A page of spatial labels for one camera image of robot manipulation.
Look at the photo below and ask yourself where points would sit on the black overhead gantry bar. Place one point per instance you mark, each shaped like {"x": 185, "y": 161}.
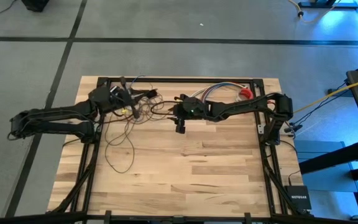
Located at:
{"x": 179, "y": 219}

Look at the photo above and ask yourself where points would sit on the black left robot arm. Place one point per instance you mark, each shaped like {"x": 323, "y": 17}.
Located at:
{"x": 51, "y": 119}

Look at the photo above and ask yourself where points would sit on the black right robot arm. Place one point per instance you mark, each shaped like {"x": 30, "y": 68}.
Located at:
{"x": 244, "y": 105}

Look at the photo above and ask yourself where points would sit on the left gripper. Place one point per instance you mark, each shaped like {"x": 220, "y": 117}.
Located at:
{"x": 110, "y": 99}

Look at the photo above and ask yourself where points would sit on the black plastic spool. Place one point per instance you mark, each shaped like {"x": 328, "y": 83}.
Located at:
{"x": 169, "y": 112}

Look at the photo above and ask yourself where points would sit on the red tape dispenser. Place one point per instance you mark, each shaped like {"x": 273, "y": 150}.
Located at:
{"x": 246, "y": 93}

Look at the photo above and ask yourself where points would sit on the black Netgear box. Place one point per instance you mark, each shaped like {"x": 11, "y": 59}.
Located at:
{"x": 297, "y": 197}

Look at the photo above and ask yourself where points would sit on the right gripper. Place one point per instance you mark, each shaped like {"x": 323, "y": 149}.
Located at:
{"x": 194, "y": 109}

